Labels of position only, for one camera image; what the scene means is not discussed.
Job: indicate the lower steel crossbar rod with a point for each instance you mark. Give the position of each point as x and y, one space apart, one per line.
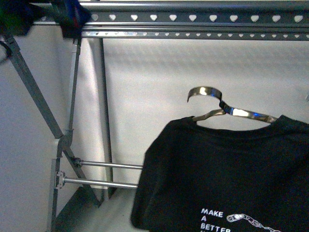
99 183

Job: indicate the dark hanging garment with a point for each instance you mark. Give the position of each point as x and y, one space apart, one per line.
18 16

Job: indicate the perforated top hanging rail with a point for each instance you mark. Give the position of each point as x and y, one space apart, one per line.
279 20

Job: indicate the grey drying rack frame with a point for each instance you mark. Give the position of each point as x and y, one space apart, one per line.
52 109

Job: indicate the steel crossbar rod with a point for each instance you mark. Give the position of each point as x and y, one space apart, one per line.
111 165
99 183

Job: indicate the black printed t-shirt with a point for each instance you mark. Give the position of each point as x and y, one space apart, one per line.
197 179

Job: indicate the upper steel crossbar rod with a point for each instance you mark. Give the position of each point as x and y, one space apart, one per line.
111 165

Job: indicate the metal clothes hanger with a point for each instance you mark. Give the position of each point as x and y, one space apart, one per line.
225 108

